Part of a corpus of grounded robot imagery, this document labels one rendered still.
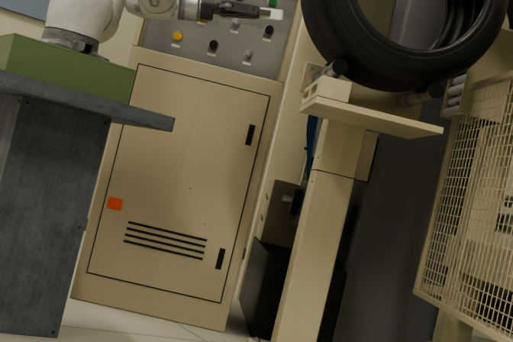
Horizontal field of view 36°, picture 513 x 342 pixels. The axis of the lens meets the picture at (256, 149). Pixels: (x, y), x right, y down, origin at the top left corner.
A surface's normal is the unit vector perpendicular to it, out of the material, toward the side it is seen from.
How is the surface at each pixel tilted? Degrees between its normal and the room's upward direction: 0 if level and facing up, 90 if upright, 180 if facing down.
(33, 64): 90
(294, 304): 90
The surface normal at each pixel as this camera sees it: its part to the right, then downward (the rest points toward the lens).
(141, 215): 0.07, -0.03
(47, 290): 0.52, 0.09
